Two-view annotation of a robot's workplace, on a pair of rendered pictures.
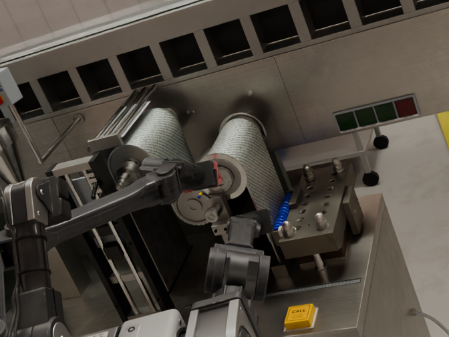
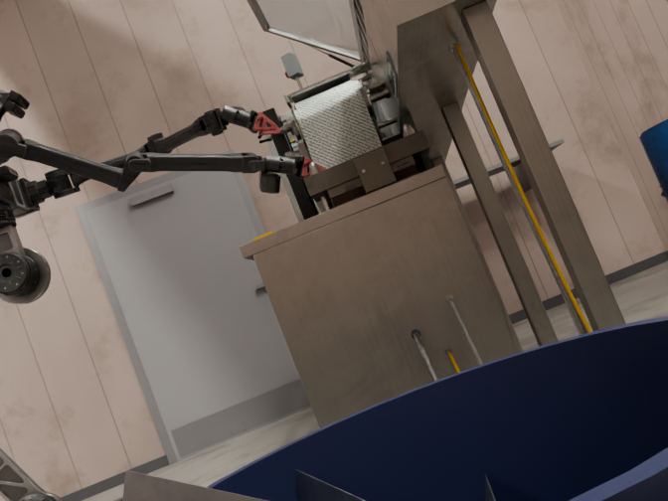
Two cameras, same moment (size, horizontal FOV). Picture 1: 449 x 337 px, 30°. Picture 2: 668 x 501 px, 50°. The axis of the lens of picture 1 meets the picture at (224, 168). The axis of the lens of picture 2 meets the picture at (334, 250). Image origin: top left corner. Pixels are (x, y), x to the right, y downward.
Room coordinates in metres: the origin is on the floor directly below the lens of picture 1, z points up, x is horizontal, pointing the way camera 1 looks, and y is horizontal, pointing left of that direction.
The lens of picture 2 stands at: (1.22, -2.27, 0.60)
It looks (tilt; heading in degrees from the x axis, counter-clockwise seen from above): 5 degrees up; 69
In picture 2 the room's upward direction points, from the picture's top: 22 degrees counter-clockwise
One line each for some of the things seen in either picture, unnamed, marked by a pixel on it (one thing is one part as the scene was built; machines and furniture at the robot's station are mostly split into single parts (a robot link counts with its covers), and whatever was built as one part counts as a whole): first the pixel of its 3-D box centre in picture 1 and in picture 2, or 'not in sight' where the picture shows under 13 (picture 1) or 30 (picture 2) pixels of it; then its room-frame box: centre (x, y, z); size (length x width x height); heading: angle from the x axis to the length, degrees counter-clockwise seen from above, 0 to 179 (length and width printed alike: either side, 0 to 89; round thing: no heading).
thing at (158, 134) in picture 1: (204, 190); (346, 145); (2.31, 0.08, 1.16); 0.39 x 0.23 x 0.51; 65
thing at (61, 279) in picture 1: (38, 220); not in sight; (2.54, 0.62, 1.19); 0.14 x 0.14 x 0.57
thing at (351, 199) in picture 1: (353, 209); (375, 170); (2.19, -0.31, 0.97); 0.10 x 0.03 x 0.11; 155
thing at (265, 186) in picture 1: (268, 193); (346, 149); (2.22, -0.09, 1.10); 0.23 x 0.01 x 0.18; 155
